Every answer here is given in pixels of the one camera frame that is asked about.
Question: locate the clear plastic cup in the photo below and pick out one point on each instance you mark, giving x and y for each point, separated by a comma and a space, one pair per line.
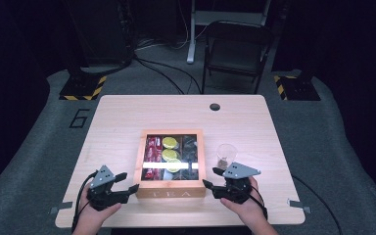
226, 151

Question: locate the yellow-green round tea pod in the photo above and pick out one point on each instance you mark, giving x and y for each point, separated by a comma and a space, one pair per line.
169, 142
169, 154
173, 165

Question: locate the brown tea pieces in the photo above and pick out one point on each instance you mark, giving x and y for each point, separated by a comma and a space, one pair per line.
222, 162

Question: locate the person's left hand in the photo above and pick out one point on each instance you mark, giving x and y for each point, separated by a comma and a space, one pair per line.
94, 215

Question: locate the grey floor mat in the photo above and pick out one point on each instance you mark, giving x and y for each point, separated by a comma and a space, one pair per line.
323, 147

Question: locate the black table grommet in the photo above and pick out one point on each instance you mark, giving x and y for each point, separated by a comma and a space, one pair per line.
214, 106

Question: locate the wooden tea box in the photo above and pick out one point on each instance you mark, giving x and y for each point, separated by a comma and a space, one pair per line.
169, 192

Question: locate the white metal desk frame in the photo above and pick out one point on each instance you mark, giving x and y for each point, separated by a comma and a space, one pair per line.
192, 39

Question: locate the black yellow striped stand base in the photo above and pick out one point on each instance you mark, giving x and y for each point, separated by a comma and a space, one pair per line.
298, 88
81, 88

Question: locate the black folding chair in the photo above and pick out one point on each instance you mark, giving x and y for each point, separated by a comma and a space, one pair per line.
238, 52

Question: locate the person's right hand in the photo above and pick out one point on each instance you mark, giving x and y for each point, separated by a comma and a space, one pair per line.
249, 210

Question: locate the black cabinet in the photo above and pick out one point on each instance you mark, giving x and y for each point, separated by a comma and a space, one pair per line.
101, 29

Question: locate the grey table edge bracket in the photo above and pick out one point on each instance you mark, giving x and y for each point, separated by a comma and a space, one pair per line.
298, 205
62, 206

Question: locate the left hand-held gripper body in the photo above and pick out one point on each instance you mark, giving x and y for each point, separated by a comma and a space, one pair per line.
101, 196

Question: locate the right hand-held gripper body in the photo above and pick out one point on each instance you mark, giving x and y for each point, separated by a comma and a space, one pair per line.
238, 189

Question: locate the dark tea packets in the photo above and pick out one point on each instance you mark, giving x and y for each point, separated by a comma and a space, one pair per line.
189, 147

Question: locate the red tea packets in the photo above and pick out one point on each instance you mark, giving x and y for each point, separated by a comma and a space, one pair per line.
152, 150

